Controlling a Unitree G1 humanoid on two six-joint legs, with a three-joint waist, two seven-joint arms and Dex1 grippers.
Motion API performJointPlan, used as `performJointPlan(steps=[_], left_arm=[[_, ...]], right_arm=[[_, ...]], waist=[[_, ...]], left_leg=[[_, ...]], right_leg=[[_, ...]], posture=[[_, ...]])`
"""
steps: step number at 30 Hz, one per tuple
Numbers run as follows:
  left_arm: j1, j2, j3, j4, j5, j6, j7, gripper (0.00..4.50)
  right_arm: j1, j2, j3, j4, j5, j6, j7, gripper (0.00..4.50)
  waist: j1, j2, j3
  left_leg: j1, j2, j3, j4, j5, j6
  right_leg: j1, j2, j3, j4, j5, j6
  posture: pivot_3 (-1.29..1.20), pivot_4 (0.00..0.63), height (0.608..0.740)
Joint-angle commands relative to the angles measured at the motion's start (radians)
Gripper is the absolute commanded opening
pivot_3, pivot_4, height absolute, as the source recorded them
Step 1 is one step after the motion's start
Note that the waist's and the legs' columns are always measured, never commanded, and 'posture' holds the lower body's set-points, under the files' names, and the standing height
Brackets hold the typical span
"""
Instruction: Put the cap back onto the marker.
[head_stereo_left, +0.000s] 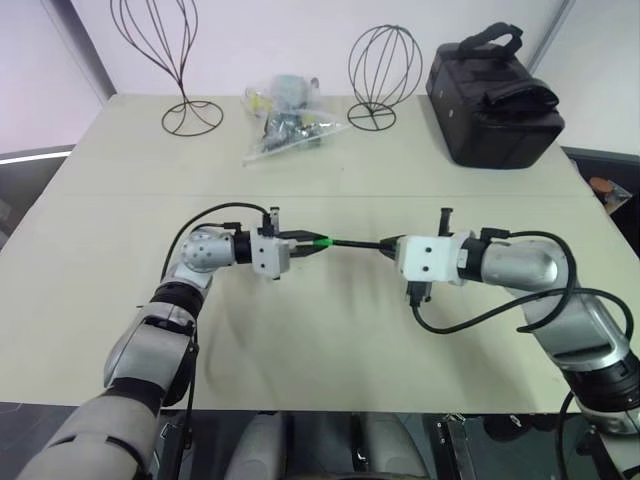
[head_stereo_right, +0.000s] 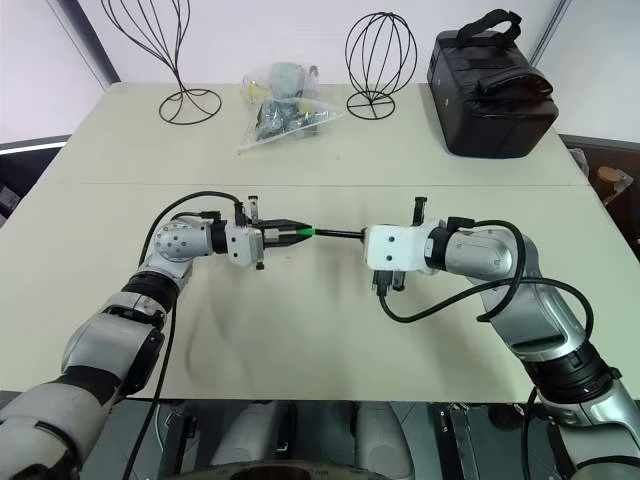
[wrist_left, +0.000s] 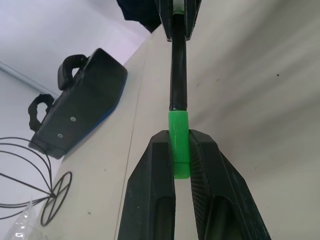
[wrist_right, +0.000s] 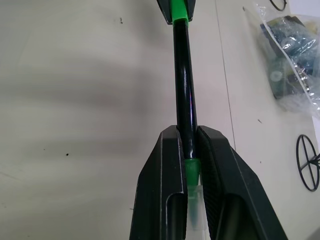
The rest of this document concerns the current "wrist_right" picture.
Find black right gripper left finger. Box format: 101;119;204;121
128;125;189;240

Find clear plastic bag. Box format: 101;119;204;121
242;1;320;119

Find green marker cap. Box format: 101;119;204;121
171;0;189;23

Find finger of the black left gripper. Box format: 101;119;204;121
156;0;175;25
184;0;199;23

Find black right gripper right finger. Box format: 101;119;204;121
195;124;289;240

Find black spoked ring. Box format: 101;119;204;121
295;134;320;194

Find blue green bagged parts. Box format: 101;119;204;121
259;15;320;101

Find black cable loop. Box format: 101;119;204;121
269;0;289;12

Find black marker with green tip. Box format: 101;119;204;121
173;19;204;225

